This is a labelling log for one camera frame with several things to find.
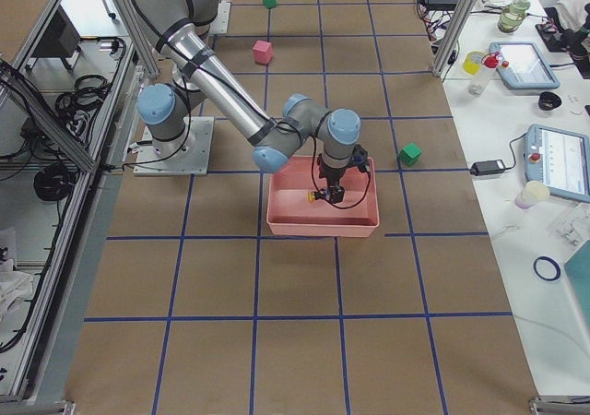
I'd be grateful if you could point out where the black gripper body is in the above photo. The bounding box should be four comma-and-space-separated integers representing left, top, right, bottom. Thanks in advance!
314, 154, 350, 205

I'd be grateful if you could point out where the yellow push button switch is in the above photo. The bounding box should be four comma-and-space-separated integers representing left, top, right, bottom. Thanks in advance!
308, 190, 327, 202

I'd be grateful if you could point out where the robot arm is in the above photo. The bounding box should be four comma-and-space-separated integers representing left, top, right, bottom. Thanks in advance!
131, 0, 369, 208

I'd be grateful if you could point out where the pink plastic bin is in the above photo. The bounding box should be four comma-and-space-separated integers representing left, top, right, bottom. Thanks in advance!
266, 156, 380, 237

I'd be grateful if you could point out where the green cube near bin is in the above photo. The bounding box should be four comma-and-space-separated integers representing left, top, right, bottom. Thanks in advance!
398, 142, 422, 166

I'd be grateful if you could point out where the black power adapter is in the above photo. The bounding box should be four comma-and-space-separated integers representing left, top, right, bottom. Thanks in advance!
469, 160, 507, 176

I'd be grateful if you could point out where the pink cube front centre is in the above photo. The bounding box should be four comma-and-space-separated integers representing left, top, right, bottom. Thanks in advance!
252, 41, 274, 65

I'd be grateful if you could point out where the clear spray bottle red cap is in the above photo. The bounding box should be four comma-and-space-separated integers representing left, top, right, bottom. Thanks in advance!
467, 51, 501, 96

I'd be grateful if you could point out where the yellow tape roll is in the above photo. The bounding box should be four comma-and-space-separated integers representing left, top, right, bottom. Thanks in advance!
462, 51, 487, 76

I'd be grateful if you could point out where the white plastic cup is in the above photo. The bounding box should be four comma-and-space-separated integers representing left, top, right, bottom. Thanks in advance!
514, 180, 550, 209

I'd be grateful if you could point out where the blue teach pendant far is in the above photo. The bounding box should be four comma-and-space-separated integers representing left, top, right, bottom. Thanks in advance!
489, 41, 561, 90

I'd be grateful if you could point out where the blue teach pendant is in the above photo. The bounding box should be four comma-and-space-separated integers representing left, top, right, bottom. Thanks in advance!
524, 124, 589, 203
489, 41, 561, 90

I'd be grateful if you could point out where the blue teach pendant near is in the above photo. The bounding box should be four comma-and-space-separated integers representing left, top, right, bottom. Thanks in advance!
524, 124, 589, 203

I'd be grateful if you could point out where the green water bottle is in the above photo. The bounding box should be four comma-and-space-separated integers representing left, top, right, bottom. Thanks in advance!
497, 0, 531, 33

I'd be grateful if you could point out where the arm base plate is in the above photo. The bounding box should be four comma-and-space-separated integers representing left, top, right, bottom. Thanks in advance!
133, 116, 215, 176
207, 0, 231, 36

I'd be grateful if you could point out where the blue tape ring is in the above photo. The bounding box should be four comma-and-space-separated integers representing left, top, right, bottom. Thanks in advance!
533, 255, 562, 282

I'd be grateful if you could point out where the aluminium frame post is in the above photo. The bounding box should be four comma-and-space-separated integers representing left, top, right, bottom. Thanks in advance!
430, 0, 477, 77

